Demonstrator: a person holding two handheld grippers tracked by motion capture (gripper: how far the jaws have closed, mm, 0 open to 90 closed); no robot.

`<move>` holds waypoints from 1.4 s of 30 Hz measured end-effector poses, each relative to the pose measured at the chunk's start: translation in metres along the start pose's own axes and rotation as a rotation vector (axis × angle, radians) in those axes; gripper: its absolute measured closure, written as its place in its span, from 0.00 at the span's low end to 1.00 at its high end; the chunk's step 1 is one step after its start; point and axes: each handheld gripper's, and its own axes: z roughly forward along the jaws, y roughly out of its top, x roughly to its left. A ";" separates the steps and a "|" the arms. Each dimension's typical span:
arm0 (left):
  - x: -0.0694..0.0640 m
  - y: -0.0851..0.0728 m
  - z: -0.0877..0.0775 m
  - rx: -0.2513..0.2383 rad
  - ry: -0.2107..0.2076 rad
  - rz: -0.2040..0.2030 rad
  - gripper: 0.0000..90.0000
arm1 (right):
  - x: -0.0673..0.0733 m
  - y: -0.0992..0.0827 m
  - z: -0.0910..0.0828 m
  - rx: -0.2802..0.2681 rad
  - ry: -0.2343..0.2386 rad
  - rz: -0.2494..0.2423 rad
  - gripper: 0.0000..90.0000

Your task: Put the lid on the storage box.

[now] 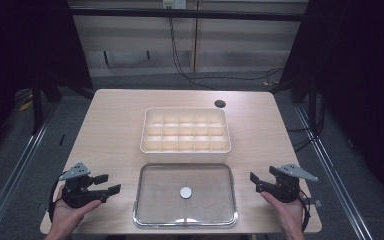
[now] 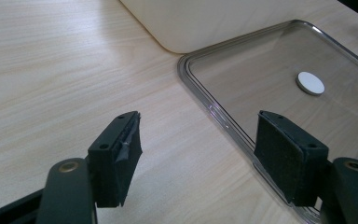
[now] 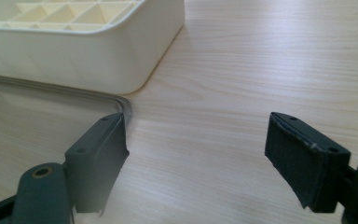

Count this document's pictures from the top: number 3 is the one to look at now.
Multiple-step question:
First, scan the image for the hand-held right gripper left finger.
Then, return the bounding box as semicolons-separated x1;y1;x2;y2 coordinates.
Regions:
63;112;131;217

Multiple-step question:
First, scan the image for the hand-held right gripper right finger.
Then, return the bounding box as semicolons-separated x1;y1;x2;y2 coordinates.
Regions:
264;111;351;214

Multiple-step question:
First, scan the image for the cream plastic compartment box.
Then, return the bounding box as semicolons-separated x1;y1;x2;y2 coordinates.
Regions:
0;0;186;96

